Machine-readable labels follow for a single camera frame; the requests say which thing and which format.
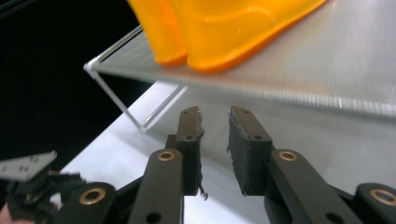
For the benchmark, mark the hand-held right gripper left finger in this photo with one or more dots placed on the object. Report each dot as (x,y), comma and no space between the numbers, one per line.
(190,155)

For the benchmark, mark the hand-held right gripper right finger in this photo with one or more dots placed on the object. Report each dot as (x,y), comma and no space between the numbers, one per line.
(249,155)

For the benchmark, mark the clear acrylic shelf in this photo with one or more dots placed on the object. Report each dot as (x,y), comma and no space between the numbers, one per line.
(311,65)

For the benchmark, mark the yellow plastic bowl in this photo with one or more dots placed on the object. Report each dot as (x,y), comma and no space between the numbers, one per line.
(224,34)

